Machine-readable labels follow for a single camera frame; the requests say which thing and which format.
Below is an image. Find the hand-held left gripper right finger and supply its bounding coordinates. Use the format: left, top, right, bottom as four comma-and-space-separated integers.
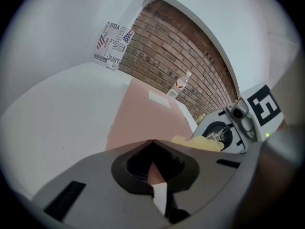
153, 139, 248, 224

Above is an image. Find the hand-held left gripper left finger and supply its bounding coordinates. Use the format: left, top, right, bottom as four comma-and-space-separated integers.
30, 139, 172, 229

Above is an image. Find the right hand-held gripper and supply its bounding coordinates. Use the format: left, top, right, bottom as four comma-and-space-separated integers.
193, 83, 286, 154

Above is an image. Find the yellow cloth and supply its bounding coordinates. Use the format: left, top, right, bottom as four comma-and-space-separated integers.
171, 135, 225, 152

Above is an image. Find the clear plastic water bottle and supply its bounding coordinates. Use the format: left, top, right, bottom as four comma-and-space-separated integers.
166, 71, 193, 99

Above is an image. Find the white table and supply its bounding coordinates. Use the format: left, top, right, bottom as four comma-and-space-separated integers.
0, 61, 203, 201

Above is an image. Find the person's white shirt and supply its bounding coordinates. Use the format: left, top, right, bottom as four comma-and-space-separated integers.
265, 20, 302, 57

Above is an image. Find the black and white printed box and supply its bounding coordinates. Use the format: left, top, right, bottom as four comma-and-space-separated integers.
92, 21, 135, 72

